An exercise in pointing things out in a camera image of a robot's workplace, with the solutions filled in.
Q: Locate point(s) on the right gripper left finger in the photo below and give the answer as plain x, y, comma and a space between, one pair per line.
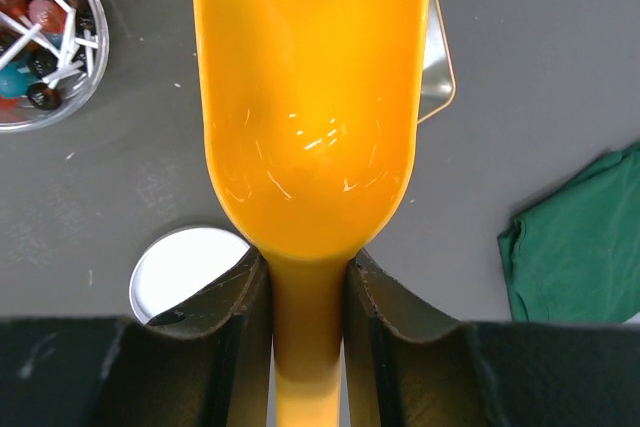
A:
204, 362

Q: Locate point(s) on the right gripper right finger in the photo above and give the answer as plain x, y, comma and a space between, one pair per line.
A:
409, 364

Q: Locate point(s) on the white round lid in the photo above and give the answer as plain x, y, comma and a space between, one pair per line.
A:
178, 265

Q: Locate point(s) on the tan candy box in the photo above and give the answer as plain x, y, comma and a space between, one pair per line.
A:
438, 85

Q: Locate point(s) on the yellow plastic scoop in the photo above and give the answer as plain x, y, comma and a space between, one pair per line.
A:
310, 111

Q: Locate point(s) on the clear plastic cup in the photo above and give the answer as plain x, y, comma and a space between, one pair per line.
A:
54, 54

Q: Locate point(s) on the dark green folded cloth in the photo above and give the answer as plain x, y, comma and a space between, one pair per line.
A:
574, 256

